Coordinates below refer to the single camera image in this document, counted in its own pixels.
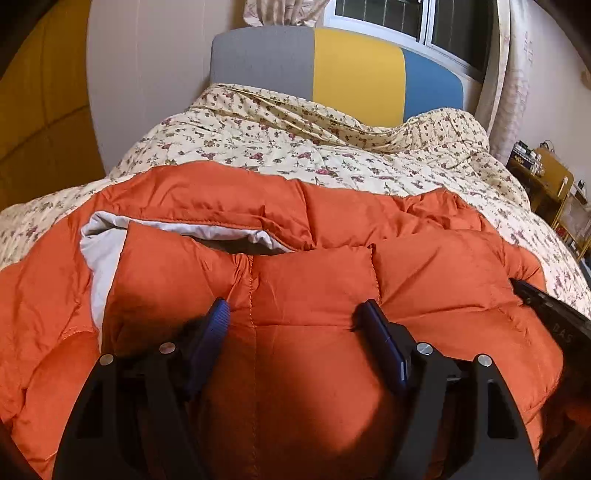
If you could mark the window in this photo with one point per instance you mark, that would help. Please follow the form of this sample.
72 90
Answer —
392 16

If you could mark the white curtain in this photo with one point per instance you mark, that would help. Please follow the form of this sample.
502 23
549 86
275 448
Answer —
512 92

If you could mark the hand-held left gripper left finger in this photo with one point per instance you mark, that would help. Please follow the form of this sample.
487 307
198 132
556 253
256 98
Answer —
213 337

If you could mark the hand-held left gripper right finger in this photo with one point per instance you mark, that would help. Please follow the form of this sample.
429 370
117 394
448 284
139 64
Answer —
381 341

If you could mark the floral quilt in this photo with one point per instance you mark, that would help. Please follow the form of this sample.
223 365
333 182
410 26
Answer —
277 143

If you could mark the grey yellow blue headboard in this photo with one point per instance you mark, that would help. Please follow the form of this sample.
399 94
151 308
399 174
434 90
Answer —
355 64

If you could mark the yellow bedside table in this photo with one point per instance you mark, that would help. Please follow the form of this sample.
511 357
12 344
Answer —
554 177

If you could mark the orange puffer jacket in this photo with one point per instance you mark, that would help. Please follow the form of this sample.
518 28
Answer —
314 277

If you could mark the floral curtain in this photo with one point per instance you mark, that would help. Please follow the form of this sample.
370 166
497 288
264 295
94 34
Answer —
281 11

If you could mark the yellow wardrobe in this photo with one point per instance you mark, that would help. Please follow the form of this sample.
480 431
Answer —
41 115

